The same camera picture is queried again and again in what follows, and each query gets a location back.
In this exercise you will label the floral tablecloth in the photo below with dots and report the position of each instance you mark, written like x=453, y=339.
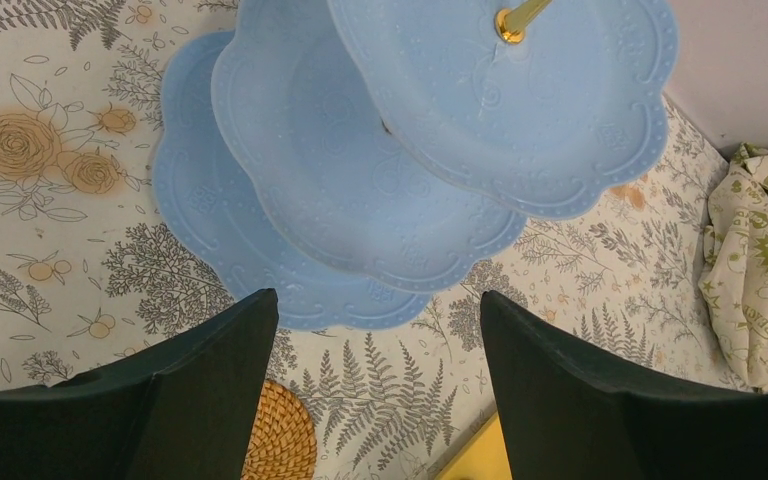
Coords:
x=89, y=274

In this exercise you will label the printed cloth bag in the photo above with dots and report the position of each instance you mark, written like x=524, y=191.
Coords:
x=734, y=279

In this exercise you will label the yellow serving tray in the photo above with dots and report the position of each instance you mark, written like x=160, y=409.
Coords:
x=484, y=457

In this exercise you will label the woven rattan coaster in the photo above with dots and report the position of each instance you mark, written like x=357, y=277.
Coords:
x=283, y=444

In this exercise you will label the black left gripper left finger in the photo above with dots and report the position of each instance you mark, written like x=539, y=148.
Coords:
x=181, y=409

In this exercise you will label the blue three-tier cake stand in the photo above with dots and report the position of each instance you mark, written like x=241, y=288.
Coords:
x=359, y=156

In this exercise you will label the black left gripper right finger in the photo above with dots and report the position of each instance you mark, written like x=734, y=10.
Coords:
x=571, y=410

